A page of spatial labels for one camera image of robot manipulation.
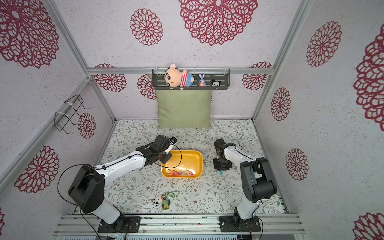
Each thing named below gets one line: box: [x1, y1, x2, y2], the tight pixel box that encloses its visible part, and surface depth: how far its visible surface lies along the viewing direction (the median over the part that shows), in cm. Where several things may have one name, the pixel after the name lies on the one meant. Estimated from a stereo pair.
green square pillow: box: [155, 89, 213, 129], surface depth 102 cm
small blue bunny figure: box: [198, 73, 207, 87], surface depth 93 cm
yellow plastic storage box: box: [161, 150, 204, 179], surface depth 92 cm
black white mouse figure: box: [211, 79, 222, 87], surface depth 94 cm
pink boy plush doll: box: [164, 63, 195, 91], surface depth 87 cm
